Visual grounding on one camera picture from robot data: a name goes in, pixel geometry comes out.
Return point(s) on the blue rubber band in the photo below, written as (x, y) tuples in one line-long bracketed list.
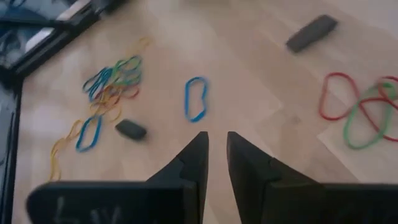
[(93, 82), (186, 99), (82, 149)]

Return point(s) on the long dark grey block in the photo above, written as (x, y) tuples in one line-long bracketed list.
[(311, 32)]

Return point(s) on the green rubber band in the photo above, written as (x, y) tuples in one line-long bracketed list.
[(348, 124), (127, 67)]

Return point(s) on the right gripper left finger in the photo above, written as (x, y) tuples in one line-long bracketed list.
[(124, 202)]

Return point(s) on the red rubber band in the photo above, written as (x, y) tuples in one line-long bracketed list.
[(323, 96), (373, 100), (132, 94)]

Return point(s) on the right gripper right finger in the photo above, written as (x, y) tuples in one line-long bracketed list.
[(311, 205)]

